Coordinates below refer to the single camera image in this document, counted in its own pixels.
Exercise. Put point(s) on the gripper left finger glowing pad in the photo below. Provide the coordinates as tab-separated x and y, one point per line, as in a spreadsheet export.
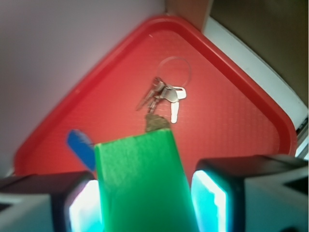
63	202

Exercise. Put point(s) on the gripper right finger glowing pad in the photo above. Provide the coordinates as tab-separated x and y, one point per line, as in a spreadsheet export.
258	193

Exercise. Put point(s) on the green wooden block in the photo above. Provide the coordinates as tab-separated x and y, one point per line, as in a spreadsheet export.
142	184

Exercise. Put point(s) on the blue sponge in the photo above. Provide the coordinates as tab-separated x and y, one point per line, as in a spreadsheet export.
83	148

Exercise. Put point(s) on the red plastic tray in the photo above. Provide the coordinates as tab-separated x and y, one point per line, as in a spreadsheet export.
225	112

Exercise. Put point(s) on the brown spiky seashell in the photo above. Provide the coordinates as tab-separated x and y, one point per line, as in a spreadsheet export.
155	122

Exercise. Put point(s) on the brown cardboard panel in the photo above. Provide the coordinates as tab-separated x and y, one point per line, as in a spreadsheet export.
276	30

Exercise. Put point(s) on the silver keys on ring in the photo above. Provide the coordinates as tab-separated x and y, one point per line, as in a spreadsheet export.
160	90

